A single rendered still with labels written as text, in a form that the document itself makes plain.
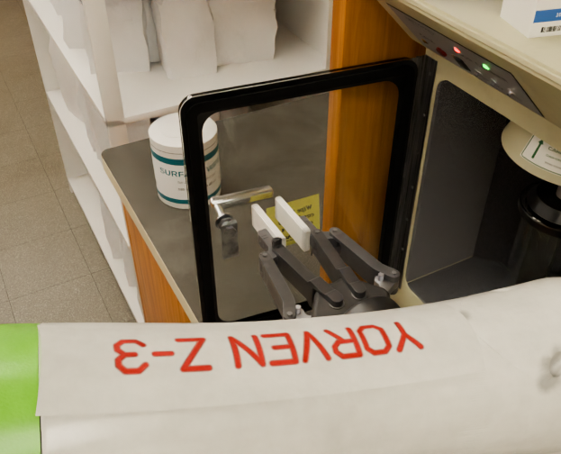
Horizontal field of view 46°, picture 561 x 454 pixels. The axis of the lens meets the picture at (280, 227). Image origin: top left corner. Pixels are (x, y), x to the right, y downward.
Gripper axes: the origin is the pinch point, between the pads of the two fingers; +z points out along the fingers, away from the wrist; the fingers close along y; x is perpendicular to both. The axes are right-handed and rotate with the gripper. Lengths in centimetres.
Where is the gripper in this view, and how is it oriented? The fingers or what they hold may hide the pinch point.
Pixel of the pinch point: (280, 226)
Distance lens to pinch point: 72.8
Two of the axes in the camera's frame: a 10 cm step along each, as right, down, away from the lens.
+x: 0.0, 7.8, 6.3
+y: -8.8, 3.0, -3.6
